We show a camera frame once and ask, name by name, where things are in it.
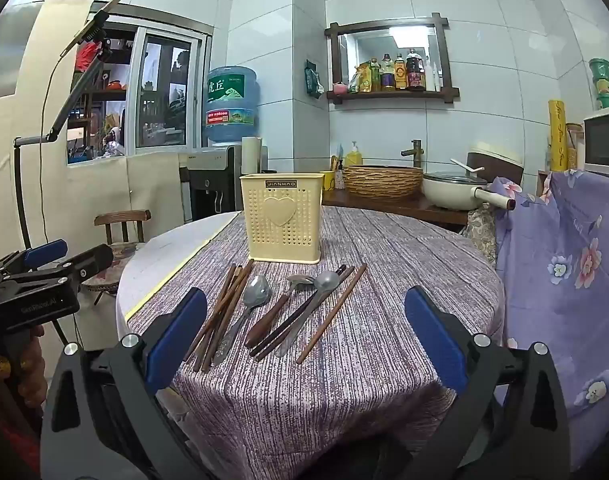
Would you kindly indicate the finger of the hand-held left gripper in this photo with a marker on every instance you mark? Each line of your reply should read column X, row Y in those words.
column 44, row 253
column 89, row 262

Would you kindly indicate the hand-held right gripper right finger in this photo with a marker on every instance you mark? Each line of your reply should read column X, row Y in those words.
column 434, row 335

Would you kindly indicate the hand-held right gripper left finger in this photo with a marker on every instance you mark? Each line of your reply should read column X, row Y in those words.
column 182, row 340

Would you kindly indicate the brown wooden chopstick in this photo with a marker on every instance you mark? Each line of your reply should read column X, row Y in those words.
column 228, row 327
column 331, row 313
column 245, row 276
column 209, row 312
column 217, row 318

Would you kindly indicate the cream plastic utensil holder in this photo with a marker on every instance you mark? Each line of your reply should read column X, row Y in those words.
column 279, row 220

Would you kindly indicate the person's left forearm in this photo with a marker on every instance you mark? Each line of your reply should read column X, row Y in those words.
column 4, row 442

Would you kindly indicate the person's left hand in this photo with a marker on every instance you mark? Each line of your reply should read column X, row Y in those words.
column 29, row 360

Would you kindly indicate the wooden chair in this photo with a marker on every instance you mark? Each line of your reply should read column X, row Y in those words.
column 122, row 217

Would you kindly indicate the purple striped tablecloth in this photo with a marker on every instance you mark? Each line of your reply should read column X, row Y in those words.
column 384, row 385

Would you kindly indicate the beige patterned cloth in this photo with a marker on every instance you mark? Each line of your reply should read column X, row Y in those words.
column 479, row 235

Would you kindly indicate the purple floral cloth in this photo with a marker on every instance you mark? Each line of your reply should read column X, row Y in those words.
column 549, row 270

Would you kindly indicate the cream pot with glass lid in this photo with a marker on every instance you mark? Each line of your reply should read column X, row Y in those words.
column 449, row 195

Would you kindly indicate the water dispenser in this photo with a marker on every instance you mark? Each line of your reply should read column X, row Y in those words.
column 209, row 185

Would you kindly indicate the black phone stand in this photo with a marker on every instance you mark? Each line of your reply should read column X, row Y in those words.
column 72, row 105

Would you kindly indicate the wicker textured basin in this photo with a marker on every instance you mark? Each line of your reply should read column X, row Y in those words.
column 382, row 182

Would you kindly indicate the white ladle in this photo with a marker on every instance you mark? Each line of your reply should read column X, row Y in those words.
column 467, row 165

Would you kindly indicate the sliding window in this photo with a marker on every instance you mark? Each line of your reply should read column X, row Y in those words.
column 164, row 100

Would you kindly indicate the bronze faucet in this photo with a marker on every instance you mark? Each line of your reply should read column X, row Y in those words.
column 416, row 152

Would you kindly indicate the brown and white rice cooker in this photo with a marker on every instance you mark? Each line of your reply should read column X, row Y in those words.
column 499, row 160

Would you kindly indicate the yellow cup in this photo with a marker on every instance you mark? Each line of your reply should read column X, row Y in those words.
column 327, row 181

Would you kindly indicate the paper towel roll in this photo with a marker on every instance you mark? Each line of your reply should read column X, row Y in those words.
column 251, row 156

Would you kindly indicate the yellow soap bottle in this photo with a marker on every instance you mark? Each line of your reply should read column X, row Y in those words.
column 353, row 157

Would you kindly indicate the blue water jug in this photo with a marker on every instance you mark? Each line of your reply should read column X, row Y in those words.
column 232, row 105

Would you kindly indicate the yellow roll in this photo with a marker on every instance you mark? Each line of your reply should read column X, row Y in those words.
column 558, row 135

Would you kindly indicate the phone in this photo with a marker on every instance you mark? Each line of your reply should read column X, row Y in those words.
column 94, row 22

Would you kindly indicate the white squeeze bottle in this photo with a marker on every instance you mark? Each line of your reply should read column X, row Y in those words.
column 434, row 80

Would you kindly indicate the white microwave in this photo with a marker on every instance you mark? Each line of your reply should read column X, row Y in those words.
column 604, row 142

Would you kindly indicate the golden oil bottle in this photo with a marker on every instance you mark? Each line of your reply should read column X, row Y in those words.
column 400, row 75

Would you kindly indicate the dark sauce bottle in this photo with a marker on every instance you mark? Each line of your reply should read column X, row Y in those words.
column 415, row 72

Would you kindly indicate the pink cup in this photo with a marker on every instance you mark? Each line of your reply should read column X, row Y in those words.
column 340, row 88

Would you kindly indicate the colourful label bottle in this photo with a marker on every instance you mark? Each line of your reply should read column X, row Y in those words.
column 388, row 75

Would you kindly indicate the yellow snack packet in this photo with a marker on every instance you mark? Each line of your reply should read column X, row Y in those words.
column 364, row 77

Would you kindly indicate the green bottle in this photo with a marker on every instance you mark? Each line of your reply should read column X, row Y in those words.
column 374, row 72

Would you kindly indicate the wooden framed mirror shelf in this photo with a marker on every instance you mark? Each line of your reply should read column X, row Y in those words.
column 392, row 27

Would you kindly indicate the green wall packet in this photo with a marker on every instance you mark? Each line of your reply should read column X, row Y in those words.
column 314, row 82

